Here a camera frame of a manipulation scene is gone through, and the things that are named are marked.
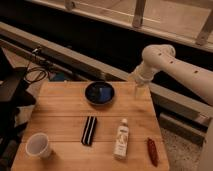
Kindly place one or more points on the white small bottle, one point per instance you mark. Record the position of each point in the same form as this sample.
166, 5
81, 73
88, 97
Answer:
121, 143

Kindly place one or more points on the translucent cylindrical end effector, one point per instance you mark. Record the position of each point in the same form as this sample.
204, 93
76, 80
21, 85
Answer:
139, 91

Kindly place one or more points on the black chair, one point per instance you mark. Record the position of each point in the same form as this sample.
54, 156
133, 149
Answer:
12, 95

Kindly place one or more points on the white plastic cup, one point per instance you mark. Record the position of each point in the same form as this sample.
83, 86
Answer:
38, 145

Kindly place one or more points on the red chili pepper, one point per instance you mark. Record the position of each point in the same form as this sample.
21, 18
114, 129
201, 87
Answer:
152, 151

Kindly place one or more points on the black striped eraser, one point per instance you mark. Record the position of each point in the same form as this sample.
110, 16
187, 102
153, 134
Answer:
89, 130

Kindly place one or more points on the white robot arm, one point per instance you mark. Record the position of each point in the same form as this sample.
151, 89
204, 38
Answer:
156, 58

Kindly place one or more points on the dark round bowl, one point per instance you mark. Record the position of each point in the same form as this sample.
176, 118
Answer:
99, 93

